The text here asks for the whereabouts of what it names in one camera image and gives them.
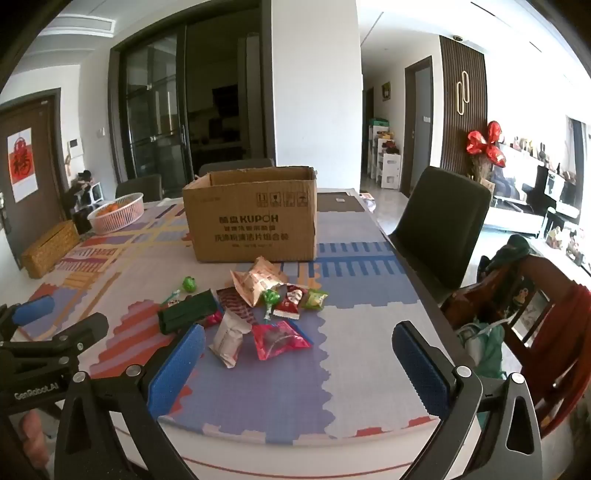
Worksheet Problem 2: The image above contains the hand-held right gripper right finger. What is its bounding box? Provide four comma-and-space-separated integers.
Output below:
392, 320, 543, 480

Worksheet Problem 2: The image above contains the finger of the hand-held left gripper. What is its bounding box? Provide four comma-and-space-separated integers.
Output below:
0, 295, 55, 342
0, 313, 110, 370

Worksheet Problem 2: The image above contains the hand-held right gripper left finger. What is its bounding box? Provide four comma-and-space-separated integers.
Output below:
53, 323, 206, 480

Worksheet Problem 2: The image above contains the dark green snack packet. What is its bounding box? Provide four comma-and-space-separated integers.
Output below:
157, 290, 219, 335

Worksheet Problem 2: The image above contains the red small snack packet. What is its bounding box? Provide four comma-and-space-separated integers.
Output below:
272, 285, 306, 320

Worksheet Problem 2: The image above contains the brown cardboard box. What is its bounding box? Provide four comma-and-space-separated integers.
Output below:
181, 166, 319, 264

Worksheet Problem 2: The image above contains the person's left hand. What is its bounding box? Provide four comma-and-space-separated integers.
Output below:
18, 408, 49, 472

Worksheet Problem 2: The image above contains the white snack packet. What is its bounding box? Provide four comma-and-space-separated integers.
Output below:
209, 308, 253, 369

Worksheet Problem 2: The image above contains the woven tissue box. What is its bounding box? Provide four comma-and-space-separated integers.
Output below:
20, 220, 80, 279

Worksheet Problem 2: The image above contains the teal and white bag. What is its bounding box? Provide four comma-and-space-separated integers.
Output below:
456, 322, 505, 380

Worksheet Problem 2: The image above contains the maroon striped snack packet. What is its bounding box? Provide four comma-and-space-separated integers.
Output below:
216, 287, 254, 324

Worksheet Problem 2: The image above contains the pink snack packet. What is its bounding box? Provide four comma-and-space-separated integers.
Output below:
252, 320, 314, 361

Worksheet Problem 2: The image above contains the green wrapped lollipop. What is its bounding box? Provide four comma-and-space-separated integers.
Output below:
262, 288, 281, 322

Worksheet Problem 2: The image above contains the beige orange snack packet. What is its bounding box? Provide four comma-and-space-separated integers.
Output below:
230, 256, 289, 308

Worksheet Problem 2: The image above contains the pink plastic basket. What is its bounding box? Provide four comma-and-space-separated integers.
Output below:
88, 192, 145, 234

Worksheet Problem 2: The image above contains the brown entrance door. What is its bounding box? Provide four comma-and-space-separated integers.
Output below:
0, 90, 70, 268

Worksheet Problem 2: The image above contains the green small snack packet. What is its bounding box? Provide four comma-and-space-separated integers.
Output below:
302, 288, 328, 311

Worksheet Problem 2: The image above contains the black chair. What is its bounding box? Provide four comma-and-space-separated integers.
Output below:
389, 166, 492, 303

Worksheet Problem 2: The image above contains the wooden high chair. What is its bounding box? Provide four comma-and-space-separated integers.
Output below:
441, 235, 591, 439

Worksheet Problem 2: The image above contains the red and white door poster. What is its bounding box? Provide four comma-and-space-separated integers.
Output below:
8, 128, 38, 203

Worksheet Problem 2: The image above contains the grey chair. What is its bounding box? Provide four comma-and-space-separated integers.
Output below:
115, 174, 163, 202

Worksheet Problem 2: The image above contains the white shelf unit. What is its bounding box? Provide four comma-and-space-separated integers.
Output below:
368, 121, 402, 190

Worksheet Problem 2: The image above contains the glass sliding door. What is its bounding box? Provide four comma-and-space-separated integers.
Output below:
111, 23, 273, 197

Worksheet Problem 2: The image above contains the red ribbon bow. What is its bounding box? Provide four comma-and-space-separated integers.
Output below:
466, 121, 507, 168

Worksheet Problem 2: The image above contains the grey hallway door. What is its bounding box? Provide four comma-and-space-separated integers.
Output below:
405, 56, 435, 197

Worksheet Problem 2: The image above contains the slatted wall panel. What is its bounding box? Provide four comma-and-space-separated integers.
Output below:
438, 34, 488, 178

